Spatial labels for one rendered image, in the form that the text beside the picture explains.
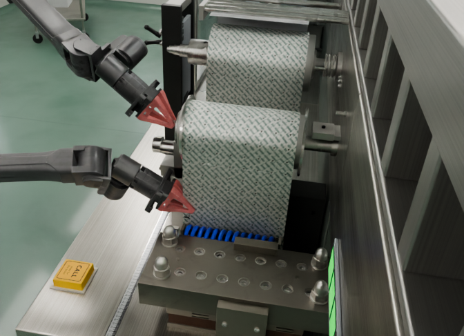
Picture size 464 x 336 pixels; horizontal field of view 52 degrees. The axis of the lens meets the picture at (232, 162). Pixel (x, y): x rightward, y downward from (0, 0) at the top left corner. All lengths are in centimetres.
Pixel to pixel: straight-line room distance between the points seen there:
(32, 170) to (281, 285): 56
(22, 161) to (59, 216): 184
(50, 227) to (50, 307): 169
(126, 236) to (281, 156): 52
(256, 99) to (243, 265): 42
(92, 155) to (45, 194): 205
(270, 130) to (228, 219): 24
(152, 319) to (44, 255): 162
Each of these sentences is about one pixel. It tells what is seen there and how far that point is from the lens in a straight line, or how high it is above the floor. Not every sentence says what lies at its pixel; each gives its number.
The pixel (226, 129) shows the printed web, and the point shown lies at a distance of 98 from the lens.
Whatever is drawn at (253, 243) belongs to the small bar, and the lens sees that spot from 106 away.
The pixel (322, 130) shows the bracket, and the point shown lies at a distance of 101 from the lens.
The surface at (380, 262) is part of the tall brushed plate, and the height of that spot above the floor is 142.
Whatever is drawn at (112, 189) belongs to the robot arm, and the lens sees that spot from 111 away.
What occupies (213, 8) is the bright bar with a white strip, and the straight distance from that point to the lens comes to 120.
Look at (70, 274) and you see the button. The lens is 119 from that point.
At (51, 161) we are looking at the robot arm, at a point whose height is 121.
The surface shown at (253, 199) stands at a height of 113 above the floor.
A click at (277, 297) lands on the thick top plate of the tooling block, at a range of 98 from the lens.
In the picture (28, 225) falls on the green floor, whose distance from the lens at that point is 288.
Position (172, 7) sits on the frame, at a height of 144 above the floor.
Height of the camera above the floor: 175
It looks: 32 degrees down
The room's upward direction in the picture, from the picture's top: 3 degrees clockwise
